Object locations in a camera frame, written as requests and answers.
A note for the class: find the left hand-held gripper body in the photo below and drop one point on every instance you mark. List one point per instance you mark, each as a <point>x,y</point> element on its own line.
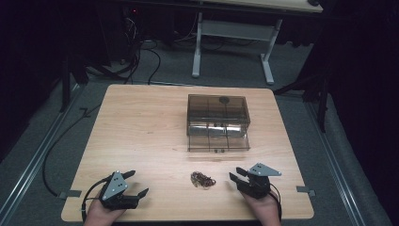
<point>114,188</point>

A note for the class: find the black metal stand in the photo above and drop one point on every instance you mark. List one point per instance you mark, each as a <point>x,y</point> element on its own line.
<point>320,100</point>
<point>66,81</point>

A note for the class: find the dark device with red light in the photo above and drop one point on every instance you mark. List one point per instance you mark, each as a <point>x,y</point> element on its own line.
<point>133,19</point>

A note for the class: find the metal floor rail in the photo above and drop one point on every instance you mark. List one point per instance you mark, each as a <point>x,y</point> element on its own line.
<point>34,160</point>
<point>337,169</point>

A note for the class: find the pile of brown rubber bands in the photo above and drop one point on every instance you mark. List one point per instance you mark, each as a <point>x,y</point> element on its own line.
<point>202,180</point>

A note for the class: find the white-framed desk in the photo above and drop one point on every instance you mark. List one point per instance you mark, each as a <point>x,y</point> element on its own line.
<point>235,29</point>

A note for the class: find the brown transparent storage box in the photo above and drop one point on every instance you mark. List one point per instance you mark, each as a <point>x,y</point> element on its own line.
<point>216,111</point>

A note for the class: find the brown transparent drawer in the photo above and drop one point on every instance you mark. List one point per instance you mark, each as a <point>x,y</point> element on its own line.
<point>218,142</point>

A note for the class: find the grey table bracket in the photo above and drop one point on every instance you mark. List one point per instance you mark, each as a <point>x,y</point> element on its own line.
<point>70,194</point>
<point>306,190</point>

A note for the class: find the person's right hand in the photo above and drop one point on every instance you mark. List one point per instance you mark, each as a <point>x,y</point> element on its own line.
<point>265,211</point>

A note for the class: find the person's left hand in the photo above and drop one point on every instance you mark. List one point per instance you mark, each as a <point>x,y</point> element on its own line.
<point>102,216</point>

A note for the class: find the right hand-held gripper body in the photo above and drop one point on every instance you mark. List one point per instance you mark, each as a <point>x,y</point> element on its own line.
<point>258,183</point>

